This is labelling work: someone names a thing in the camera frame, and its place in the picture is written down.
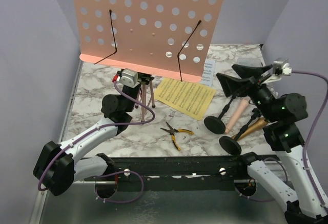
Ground pink perforated music stand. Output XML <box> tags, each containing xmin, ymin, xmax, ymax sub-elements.
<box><xmin>69</xmin><ymin>0</ymin><xmax>225</xmax><ymax>124</ymax></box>

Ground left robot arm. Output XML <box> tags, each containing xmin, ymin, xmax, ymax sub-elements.
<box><xmin>33</xmin><ymin>69</ymin><xmax>142</xmax><ymax>196</ymax></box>

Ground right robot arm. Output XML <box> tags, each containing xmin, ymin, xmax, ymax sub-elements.
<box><xmin>216</xmin><ymin>62</ymin><xmax>327</xmax><ymax>223</ymax></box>

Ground clear plastic parts box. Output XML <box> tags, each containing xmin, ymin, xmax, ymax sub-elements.
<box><xmin>237</xmin><ymin>57</ymin><xmax>263</xmax><ymax>67</ymax></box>

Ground pink toy microphone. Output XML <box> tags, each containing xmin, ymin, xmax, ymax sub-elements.
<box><xmin>224</xmin><ymin>97</ymin><xmax>250</xmax><ymax>134</ymax></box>

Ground white sheet music page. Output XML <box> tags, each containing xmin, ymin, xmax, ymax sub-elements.
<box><xmin>200</xmin><ymin>59</ymin><xmax>216</xmax><ymax>87</ymax></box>

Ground gold toy microphone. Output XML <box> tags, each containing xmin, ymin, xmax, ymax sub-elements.
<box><xmin>237</xmin><ymin>117</ymin><xmax>268</xmax><ymax>140</ymax></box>

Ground yellow sheet music page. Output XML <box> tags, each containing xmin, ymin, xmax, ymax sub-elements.
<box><xmin>154</xmin><ymin>78</ymin><xmax>216</xmax><ymax>120</ymax></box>

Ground black mic stand front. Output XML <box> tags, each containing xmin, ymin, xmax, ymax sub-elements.
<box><xmin>219</xmin><ymin>108</ymin><xmax>261</xmax><ymax>156</ymax></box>

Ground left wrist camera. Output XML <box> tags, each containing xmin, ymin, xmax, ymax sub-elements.
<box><xmin>112</xmin><ymin>69</ymin><xmax>140</xmax><ymax>88</ymax></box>

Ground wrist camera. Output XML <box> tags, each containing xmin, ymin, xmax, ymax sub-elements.
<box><xmin>264</xmin><ymin>58</ymin><xmax>292</xmax><ymax>84</ymax></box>
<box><xmin>112</xmin><ymin>69</ymin><xmax>140</xmax><ymax>88</ymax></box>

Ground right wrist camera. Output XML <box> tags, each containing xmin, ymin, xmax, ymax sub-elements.
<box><xmin>264</xmin><ymin>58</ymin><xmax>292</xmax><ymax>84</ymax></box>

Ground yellow handled pliers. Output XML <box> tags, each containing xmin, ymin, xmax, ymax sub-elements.
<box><xmin>161</xmin><ymin>122</ymin><xmax>194</xmax><ymax>151</ymax></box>

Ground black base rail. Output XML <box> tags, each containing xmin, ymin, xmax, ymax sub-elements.
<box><xmin>84</xmin><ymin>154</ymin><xmax>257</xmax><ymax>193</ymax></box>

